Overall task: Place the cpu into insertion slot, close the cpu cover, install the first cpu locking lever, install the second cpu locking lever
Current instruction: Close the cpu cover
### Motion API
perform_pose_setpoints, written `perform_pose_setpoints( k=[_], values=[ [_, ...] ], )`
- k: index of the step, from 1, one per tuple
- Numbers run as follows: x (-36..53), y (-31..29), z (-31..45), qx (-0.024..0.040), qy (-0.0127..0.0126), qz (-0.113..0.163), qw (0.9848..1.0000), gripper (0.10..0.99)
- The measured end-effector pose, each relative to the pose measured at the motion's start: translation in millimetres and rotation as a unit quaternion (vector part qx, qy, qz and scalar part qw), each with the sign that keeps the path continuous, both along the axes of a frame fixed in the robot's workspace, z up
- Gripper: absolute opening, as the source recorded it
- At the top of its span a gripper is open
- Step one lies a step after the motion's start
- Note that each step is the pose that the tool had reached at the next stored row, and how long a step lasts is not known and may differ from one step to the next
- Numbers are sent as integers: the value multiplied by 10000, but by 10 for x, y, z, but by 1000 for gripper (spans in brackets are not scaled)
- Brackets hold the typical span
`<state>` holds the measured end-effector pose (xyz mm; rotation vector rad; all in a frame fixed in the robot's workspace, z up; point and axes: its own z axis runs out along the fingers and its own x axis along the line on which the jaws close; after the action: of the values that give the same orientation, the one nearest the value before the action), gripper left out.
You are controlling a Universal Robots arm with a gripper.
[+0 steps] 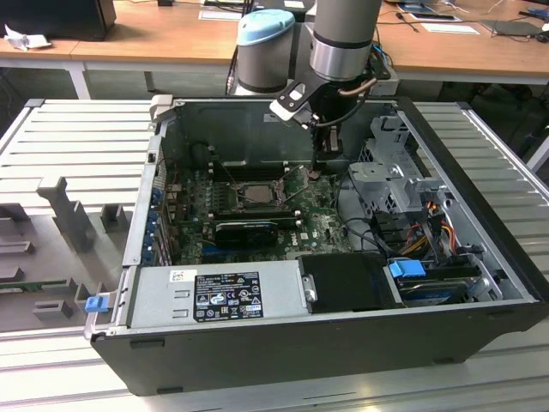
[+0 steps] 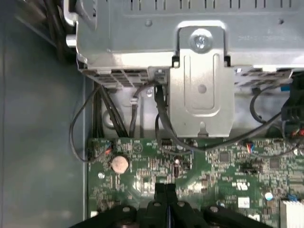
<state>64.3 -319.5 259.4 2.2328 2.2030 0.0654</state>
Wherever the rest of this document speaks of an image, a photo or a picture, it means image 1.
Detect grey parts rack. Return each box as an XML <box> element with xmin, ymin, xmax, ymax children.
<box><xmin>0</xmin><ymin>175</ymin><xmax>135</xmax><ymax>332</ymax></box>

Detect black PC case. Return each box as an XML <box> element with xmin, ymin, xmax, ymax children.
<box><xmin>89</xmin><ymin>96</ymin><xmax>549</xmax><ymax>398</ymax></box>

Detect hard disk in blue carrier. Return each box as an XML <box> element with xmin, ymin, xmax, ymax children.
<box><xmin>387</xmin><ymin>258</ymin><xmax>469</xmax><ymax>308</ymax></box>

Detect black box on desk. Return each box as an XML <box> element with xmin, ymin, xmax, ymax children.
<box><xmin>0</xmin><ymin>0</ymin><xmax>118</xmax><ymax>42</ymax></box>

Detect blue card retention clips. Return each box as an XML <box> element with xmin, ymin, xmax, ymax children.
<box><xmin>143</xmin><ymin>188</ymin><xmax>163</xmax><ymax>264</ymax></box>

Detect green motherboard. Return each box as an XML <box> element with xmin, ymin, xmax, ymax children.
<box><xmin>165</xmin><ymin>165</ymin><xmax>357</xmax><ymax>265</ymax></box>

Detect black RAM slot bank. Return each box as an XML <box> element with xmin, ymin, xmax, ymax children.
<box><xmin>210</xmin><ymin>205</ymin><xmax>298</xmax><ymax>224</ymax></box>
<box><xmin>210</xmin><ymin>159</ymin><xmax>289</xmax><ymax>182</ymax></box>

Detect coloured wire bundle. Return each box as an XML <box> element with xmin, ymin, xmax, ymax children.
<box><xmin>402</xmin><ymin>204</ymin><xmax>459</xmax><ymax>259</ymax></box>

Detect blue cable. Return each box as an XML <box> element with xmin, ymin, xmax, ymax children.
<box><xmin>371</xmin><ymin>41</ymin><xmax>394</xmax><ymax>70</ymax></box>

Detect metal drive cage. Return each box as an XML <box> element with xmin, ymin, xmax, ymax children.
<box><xmin>347</xmin><ymin>114</ymin><xmax>455</xmax><ymax>215</ymax></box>

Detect crumpled white paper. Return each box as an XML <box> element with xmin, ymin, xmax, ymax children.
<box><xmin>3</xmin><ymin>23</ymin><xmax>53</xmax><ymax>52</ymax></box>

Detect wooden desk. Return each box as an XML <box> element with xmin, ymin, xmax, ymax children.
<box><xmin>0</xmin><ymin>0</ymin><xmax>549</xmax><ymax>100</ymax></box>

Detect black wire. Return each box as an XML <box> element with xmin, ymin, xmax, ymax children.
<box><xmin>333</xmin><ymin>169</ymin><xmax>389</xmax><ymax>255</ymax></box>

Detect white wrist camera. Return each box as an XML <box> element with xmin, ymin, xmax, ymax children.
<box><xmin>268</xmin><ymin>80</ymin><xmax>322</xmax><ymax>129</ymax></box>

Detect green RAM stick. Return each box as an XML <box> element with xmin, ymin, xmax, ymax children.
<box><xmin>0</xmin><ymin>279</ymin><xmax>69</xmax><ymax>295</ymax></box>

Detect CPU socket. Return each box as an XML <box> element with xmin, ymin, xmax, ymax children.
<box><xmin>233</xmin><ymin>182</ymin><xmax>287</xmax><ymax>211</ymax></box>

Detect black graphics card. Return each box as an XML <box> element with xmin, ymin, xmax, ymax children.
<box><xmin>214</xmin><ymin>221</ymin><xmax>280</xmax><ymax>249</ymax></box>

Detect silver power supply unit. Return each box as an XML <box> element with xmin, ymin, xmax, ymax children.
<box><xmin>128</xmin><ymin>260</ymin><xmax>312</xmax><ymax>330</ymax></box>

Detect metal socket cover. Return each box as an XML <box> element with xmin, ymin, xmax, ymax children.
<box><xmin>281</xmin><ymin>165</ymin><xmax>321</xmax><ymax>203</ymax></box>

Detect white paper sheet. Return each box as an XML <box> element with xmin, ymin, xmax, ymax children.
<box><xmin>198</xmin><ymin>8</ymin><xmax>248</xmax><ymax>21</ymax></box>
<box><xmin>419</xmin><ymin>21</ymin><xmax>480</xmax><ymax>35</ymax></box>

